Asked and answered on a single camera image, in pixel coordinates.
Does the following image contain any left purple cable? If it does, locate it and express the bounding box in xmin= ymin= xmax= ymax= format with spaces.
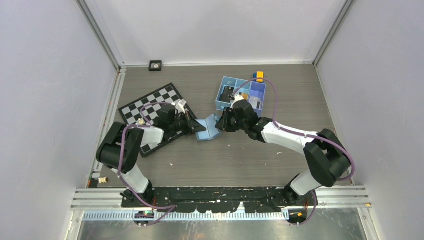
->
xmin=116 ymin=100 xmax=181 ymax=226

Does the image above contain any silver card in tray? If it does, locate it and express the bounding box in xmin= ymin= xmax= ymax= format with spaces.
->
xmin=248 ymin=96 xmax=262 ymax=110

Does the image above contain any small black square device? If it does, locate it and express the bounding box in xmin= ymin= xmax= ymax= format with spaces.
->
xmin=148 ymin=60 xmax=163 ymax=72

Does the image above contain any black white chessboard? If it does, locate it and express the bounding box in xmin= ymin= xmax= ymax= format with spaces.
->
xmin=118 ymin=83 xmax=198 ymax=158

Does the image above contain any blue three-compartment organizer tray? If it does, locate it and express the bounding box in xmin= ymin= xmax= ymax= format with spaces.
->
xmin=215 ymin=76 xmax=267 ymax=117

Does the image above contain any black card in tray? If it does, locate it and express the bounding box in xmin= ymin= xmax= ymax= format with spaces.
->
xmin=219 ymin=86 xmax=234 ymax=103

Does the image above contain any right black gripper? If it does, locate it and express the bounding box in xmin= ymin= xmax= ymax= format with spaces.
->
xmin=215 ymin=107 xmax=248 ymax=133

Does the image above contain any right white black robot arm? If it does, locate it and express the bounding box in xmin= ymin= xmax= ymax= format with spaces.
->
xmin=215 ymin=100 xmax=355 ymax=205

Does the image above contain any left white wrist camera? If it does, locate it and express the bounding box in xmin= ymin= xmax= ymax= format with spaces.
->
xmin=174 ymin=99 xmax=187 ymax=114

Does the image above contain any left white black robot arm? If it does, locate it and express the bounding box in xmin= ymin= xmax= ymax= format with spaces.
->
xmin=96 ymin=100 xmax=206 ymax=207

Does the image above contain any cream chess piece on floor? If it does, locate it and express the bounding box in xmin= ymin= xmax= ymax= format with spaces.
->
xmin=97 ymin=177 xmax=109 ymax=184

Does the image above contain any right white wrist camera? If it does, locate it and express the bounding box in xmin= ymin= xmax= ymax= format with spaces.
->
xmin=232 ymin=94 xmax=245 ymax=104

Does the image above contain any blue yellow toy block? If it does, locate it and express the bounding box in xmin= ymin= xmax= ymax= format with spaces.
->
xmin=252 ymin=71 xmax=264 ymax=83

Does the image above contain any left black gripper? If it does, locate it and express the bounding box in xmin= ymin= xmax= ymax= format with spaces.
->
xmin=169 ymin=110 xmax=206 ymax=136

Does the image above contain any light blue card holder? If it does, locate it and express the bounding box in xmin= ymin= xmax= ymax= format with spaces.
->
xmin=196 ymin=113 xmax=221 ymax=142

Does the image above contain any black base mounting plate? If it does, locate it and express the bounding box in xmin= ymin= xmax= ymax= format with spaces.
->
xmin=121 ymin=186 xmax=315 ymax=214

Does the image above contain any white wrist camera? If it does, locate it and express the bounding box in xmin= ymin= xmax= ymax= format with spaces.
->
xmin=232 ymin=94 xmax=245 ymax=104
xmin=174 ymin=99 xmax=187 ymax=114

